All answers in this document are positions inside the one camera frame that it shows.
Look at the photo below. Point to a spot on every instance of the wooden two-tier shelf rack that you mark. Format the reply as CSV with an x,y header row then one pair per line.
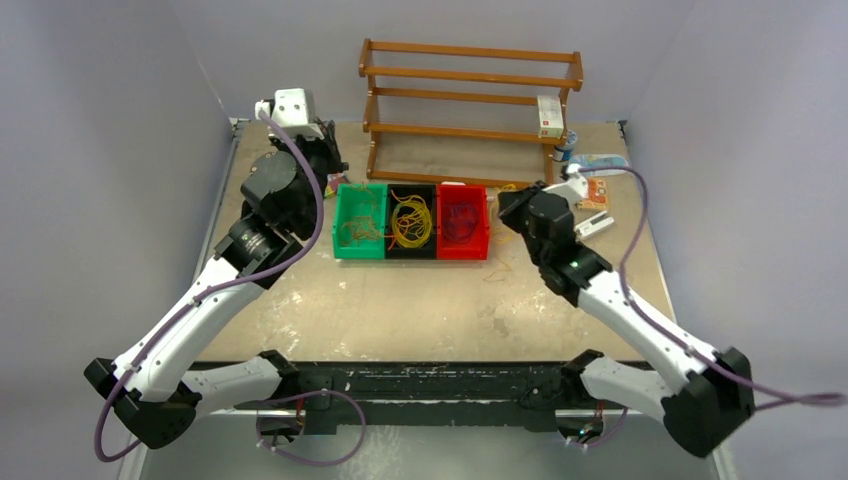
x,y
459,96

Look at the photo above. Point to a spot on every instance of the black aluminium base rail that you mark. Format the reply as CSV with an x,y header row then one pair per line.
x,y
535,396

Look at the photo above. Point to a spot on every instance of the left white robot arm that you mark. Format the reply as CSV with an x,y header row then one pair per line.
x,y
152,387

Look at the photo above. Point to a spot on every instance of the black plastic bin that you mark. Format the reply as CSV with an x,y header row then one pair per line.
x,y
411,228

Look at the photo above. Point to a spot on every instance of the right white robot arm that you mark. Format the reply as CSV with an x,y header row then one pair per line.
x,y
701,395

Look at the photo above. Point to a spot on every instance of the white usb charger block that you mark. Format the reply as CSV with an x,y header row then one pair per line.
x,y
594,225

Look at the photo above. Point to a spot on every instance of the red plastic bin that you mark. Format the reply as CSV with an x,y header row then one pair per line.
x,y
463,227

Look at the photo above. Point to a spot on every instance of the white red carton box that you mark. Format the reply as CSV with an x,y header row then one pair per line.
x,y
551,119

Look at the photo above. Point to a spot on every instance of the green plastic bin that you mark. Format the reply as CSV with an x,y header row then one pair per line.
x,y
359,222

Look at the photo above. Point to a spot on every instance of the pack of coloured markers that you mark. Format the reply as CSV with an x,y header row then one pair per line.
x,y
334,181

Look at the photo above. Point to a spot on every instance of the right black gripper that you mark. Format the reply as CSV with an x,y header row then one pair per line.
x,y
513,203

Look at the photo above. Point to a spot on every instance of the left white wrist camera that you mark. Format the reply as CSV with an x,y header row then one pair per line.
x,y
293,110

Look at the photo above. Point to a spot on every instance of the orange snack packet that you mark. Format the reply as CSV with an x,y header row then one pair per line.
x,y
597,198

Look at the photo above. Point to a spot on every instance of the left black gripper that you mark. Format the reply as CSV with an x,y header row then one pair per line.
x,y
326,146

